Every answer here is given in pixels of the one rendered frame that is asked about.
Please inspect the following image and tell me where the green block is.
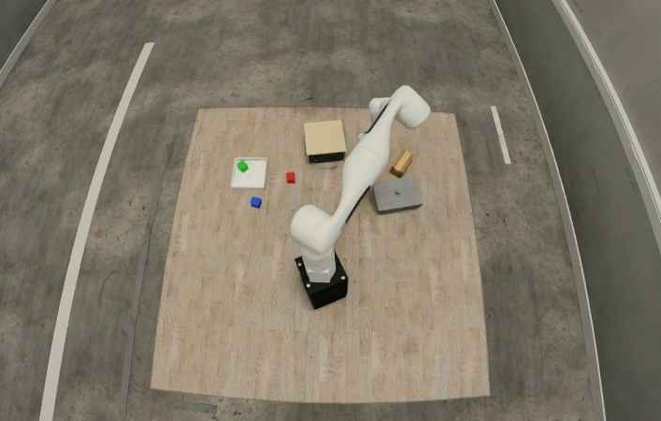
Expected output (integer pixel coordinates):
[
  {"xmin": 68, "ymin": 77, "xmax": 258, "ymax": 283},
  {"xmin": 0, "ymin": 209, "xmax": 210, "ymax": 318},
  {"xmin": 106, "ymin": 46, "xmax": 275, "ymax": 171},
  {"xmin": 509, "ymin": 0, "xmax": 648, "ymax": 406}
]
[{"xmin": 237, "ymin": 160, "xmax": 249, "ymax": 173}]

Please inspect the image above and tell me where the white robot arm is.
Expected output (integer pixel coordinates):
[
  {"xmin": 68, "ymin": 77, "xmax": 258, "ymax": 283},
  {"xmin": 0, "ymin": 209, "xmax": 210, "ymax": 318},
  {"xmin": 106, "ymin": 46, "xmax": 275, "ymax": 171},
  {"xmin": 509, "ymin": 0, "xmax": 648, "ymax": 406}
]
[{"xmin": 291, "ymin": 85, "xmax": 430, "ymax": 283}]

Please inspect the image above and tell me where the blue block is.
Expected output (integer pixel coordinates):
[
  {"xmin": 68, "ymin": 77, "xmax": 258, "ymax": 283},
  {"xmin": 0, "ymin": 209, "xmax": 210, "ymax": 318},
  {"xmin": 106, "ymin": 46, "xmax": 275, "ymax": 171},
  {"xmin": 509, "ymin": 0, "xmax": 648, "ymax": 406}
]
[{"xmin": 251, "ymin": 196, "xmax": 262, "ymax": 209}]

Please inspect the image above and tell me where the brown cardboard box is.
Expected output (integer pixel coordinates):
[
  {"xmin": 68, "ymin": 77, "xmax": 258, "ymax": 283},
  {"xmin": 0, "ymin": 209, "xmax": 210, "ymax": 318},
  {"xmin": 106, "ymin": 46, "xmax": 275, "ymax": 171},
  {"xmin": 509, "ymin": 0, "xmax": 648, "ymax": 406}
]
[{"xmin": 390, "ymin": 149, "xmax": 414, "ymax": 179}]

